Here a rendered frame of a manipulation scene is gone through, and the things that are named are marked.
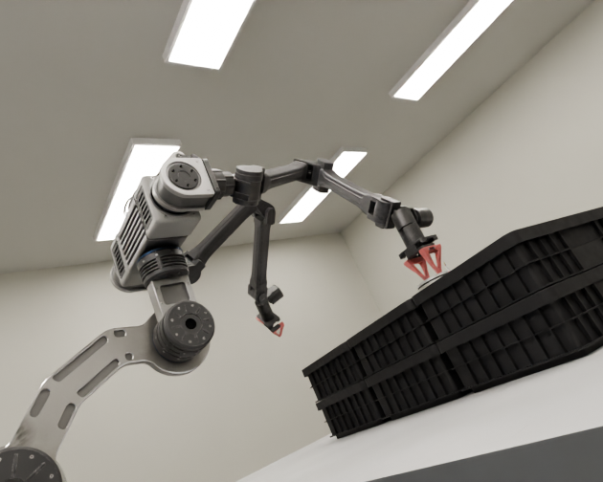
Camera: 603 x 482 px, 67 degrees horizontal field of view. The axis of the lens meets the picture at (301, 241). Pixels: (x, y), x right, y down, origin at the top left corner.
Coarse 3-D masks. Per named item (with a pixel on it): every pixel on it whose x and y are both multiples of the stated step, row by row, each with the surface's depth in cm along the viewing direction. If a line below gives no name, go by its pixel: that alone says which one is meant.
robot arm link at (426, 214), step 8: (384, 200) 130; (392, 200) 129; (392, 208) 128; (416, 208) 129; (424, 208) 131; (424, 216) 128; (432, 216) 130; (376, 224) 133; (392, 224) 131; (424, 224) 129
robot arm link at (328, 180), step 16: (320, 160) 159; (320, 176) 157; (336, 176) 153; (320, 192) 160; (336, 192) 149; (352, 192) 141; (368, 192) 139; (368, 208) 134; (384, 208) 129; (384, 224) 131
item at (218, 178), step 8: (208, 168) 124; (216, 176) 124; (224, 176) 126; (232, 176) 128; (216, 184) 122; (224, 184) 125; (232, 184) 128; (216, 192) 121; (224, 192) 126; (232, 192) 129; (208, 208) 126
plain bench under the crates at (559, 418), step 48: (528, 384) 71; (576, 384) 54; (384, 432) 97; (432, 432) 67; (480, 432) 51; (528, 432) 42; (576, 432) 35; (240, 480) 152; (288, 480) 90; (336, 480) 64; (384, 480) 52; (432, 480) 46; (480, 480) 42; (528, 480) 39; (576, 480) 36
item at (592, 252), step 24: (528, 240) 82; (552, 240) 84; (576, 240) 89; (600, 240) 91; (504, 264) 82; (528, 264) 79; (552, 264) 81; (576, 264) 85; (600, 264) 88; (456, 288) 92; (480, 288) 87; (504, 288) 82; (528, 288) 79; (432, 312) 99; (456, 312) 93; (480, 312) 88
